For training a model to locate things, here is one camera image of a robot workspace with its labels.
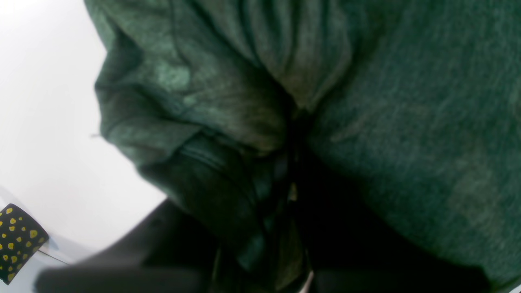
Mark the black cup with gold dots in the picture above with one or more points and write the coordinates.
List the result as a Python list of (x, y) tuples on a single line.
[(21, 236)]

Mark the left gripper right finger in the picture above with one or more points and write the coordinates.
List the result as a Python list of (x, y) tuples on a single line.
[(352, 250)]

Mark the dark green t-shirt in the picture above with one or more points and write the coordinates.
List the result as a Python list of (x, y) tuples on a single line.
[(214, 100)]

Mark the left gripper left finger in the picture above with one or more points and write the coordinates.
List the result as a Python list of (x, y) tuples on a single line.
[(168, 252)]

